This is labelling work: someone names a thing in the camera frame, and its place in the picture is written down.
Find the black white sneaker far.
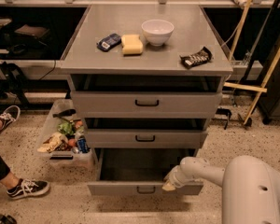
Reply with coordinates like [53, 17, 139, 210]
[0, 105, 21, 133]

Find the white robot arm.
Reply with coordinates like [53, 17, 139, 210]
[162, 155, 280, 224]

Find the blue snack packet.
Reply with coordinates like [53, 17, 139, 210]
[97, 34, 121, 52]

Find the grey drawer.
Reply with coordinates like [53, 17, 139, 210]
[71, 91, 222, 119]
[85, 129, 207, 149]
[88, 148, 203, 196]

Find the black white sneaker near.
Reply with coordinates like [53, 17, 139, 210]
[7, 179, 49, 200]

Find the wooden broom stick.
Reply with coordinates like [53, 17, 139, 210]
[229, 0, 252, 61]

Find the grey bottom drawer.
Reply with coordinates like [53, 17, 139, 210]
[88, 148, 203, 196]

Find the white bowl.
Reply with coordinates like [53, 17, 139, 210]
[141, 20, 175, 46]

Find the green leafy toy vegetable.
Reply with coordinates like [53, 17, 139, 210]
[58, 122, 75, 135]

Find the beige crumpled snack bag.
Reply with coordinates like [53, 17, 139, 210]
[37, 132, 68, 153]

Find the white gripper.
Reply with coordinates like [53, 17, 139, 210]
[162, 165, 190, 191]

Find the grey top drawer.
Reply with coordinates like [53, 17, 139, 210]
[71, 91, 222, 119]

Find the black white sneaker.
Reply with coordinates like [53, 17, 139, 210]
[7, 179, 49, 200]
[0, 105, 21, 133]

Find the blue soda can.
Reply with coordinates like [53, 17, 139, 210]
[77, 138, 89, 153]

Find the grey middle drawer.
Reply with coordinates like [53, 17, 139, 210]
[85, 129, 207, 149]

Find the grey drawer cabinet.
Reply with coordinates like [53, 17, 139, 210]
[60, 4, 234, 161]

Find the clear plastic storage bin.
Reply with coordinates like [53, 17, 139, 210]
[35, 99, 92, 168]

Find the black chocolate bar wrapper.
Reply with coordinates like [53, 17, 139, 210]
[180, 47, 213, 69]

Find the yellow sponge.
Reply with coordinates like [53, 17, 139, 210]
[121, 35, 143, 55]

